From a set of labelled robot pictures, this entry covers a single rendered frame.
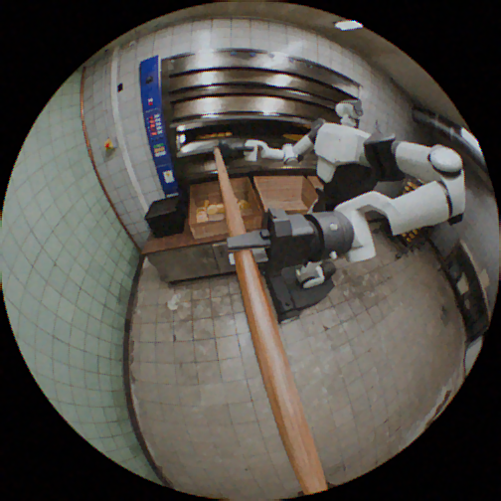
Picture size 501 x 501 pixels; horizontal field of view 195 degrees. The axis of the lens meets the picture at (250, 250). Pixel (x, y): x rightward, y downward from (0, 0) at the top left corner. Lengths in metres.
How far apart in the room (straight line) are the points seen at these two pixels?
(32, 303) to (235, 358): 1.55
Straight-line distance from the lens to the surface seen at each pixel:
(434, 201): 0.32
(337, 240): 0.25
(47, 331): 1.29
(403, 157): 0.48
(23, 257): 1.26
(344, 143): 0.61
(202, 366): 1.42
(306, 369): 1.44
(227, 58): 1.54
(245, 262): 0.19
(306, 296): 1.38
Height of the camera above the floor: 1.36
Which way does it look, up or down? 49 degrees down
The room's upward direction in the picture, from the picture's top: straight up
